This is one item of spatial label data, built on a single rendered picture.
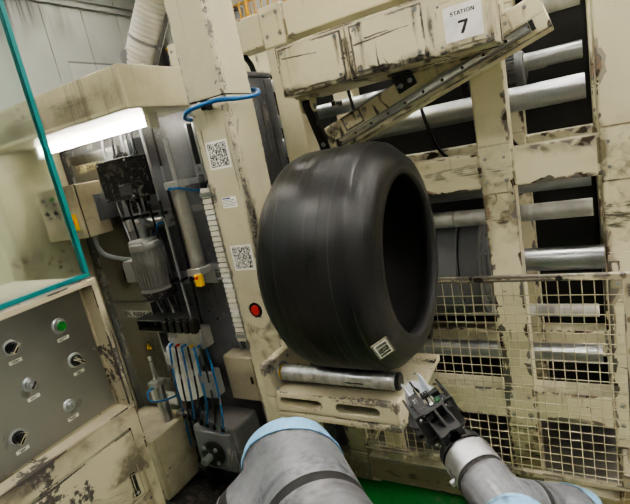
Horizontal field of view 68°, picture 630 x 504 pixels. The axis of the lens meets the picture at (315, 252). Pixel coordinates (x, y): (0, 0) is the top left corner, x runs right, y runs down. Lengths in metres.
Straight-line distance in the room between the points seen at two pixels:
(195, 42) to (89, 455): 1.08
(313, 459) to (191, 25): 1.09
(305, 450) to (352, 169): 0.65
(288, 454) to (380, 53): 1.06
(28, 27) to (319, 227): 11.46
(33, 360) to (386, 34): 1.19
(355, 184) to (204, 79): 0.53
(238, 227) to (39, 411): 0.66
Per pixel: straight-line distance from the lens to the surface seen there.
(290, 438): 0.56
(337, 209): 0.97
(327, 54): 1.41
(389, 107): 1.47
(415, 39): 1.32
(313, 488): 0.49
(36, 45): 12.16
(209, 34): 1.31
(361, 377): 1.20
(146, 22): 1.87
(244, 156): 1.29
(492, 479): 0.73
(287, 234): 1.01
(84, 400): 1.41
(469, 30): 1.29
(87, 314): 1.39
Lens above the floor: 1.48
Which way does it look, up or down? 13 degrees down
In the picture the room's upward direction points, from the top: 11 degrees counter-clockwise
